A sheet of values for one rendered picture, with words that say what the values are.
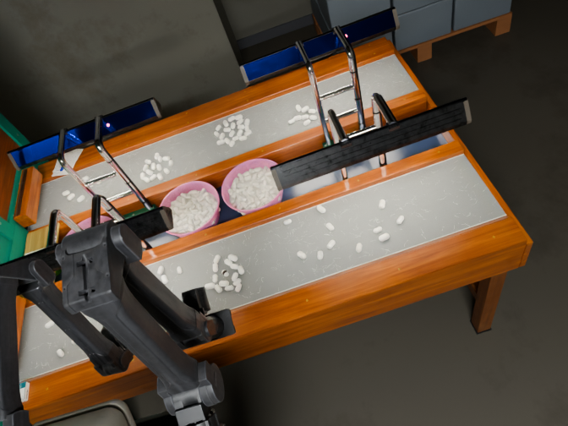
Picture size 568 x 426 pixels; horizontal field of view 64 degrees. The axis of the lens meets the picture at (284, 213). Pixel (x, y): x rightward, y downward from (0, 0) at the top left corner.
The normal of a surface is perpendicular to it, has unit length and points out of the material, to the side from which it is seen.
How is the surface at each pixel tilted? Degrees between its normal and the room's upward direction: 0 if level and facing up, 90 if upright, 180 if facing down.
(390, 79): 0
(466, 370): 0
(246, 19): 90
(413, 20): 90
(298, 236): 0
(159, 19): 90
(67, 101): 90
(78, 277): 13
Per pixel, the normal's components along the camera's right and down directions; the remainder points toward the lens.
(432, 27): 0.20, 0.77
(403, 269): -0.25, -0.56
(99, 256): -0.20, -0.38
